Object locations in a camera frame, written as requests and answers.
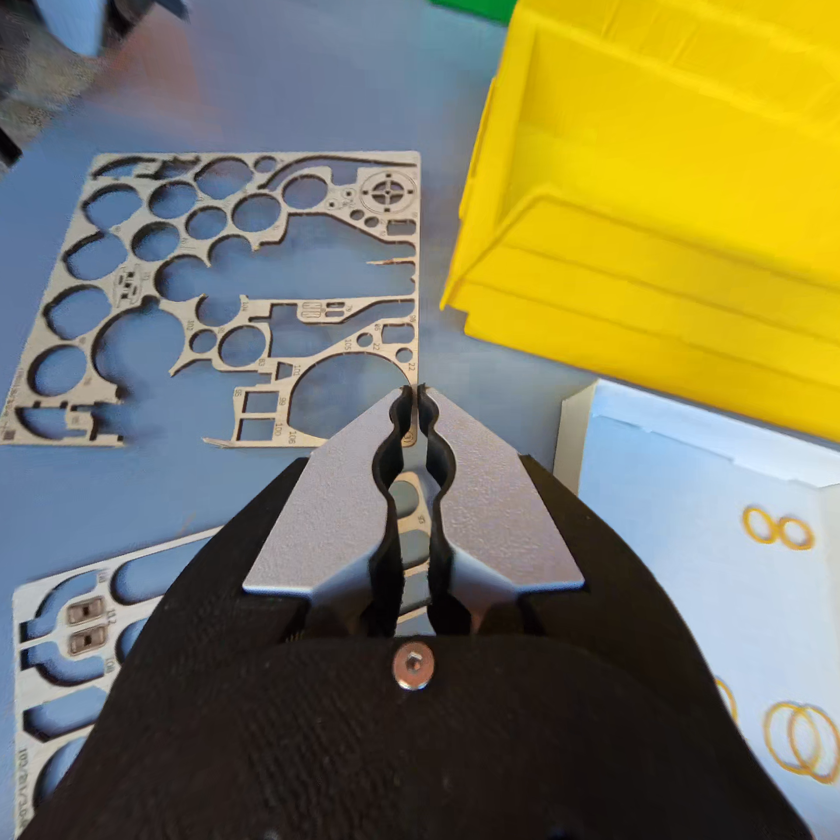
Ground green plastic bin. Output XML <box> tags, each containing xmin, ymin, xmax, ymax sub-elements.
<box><xmin>430</xmin><ymin>0</ymin><xmax>519</xmax><ymax>27</ymax></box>

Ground wooden parts sheet oblong cutouts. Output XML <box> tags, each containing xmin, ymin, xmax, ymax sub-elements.
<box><xmin>12</xmin><ymin>459</ymin><xmax>437</xmax><ymax>818</ymax></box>

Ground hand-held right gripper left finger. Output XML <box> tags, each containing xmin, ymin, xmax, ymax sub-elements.
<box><xmin>241</xmin><ymin>385</ymin><xmax>416</xmax><ymax>636</ymax></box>

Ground white card sheet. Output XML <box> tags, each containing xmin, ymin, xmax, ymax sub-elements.
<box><xmin>554</xmin><ymin>379</ymin><xmax>840</xmax><ymax>840</ymax></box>

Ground round wooden wheel part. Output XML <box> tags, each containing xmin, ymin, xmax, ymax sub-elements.
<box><xmin>360</xmin><ymin>169</ymin><xmax>419</xmax><ymax>216</ymax></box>

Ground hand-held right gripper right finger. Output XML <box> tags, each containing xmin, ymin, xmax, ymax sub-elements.
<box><xmin>417</xmin><ymin>385</ymin><xmax>586</xmax><ymax>636</ymax></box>

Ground yellow plastic bin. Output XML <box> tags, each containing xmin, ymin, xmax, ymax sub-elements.
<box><xmin>440</xmin><ymin>0</ymin><xmax>840</xmax><ymax>442</ymax></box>

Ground wooden parts sheet round cutouts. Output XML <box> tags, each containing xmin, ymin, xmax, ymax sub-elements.
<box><xmin>0</xmin><ymin>151</ymin><xmax>422</xmax><ymax>450</ymax></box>

